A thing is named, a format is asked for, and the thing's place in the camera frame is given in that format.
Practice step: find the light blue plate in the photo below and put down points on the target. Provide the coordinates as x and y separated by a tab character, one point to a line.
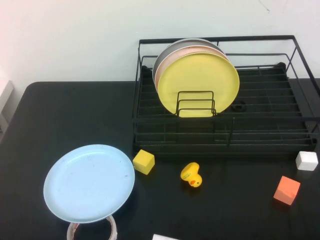
87	182

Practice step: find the pink plate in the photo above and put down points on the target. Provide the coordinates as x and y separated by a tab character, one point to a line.
162	67

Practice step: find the yellow plate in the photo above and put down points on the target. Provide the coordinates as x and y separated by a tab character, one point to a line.
200	77

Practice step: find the grey plate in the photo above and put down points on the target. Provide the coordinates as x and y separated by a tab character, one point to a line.
170	51

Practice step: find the yellow foam cube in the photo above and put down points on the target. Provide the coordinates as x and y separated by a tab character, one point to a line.
143	162

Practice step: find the yellow rubber duck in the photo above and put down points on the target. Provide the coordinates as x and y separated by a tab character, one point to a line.
190	173

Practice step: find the white paper sheet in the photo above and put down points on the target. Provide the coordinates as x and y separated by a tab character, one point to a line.
165	237

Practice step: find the white tape roll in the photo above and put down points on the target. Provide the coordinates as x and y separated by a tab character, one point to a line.
114	228

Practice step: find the orange foam cube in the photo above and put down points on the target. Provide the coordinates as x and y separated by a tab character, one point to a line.
286	191

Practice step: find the white foam cube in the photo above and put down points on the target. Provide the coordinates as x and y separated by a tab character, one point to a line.
307	161

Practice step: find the grey metal wall fixture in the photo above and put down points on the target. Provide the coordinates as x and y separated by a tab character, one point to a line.
6	100

